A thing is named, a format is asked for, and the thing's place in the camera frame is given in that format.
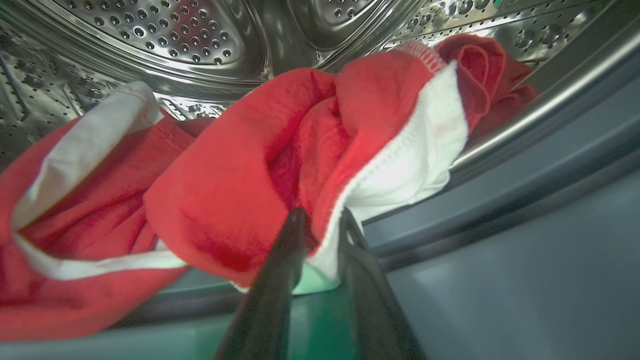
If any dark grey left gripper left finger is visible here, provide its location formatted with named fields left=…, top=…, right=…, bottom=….
left=214, top=207, right=307, bottom=360

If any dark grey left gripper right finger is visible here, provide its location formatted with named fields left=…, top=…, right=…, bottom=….
left=337, top=209, right=427, bottom=360

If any red and white garment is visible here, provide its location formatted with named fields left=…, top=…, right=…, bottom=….
left=0, top=34, right=538, bottom=342

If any steel perforated washer drum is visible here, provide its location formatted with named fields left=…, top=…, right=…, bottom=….
left=0, top=0, right=640, bottom=173

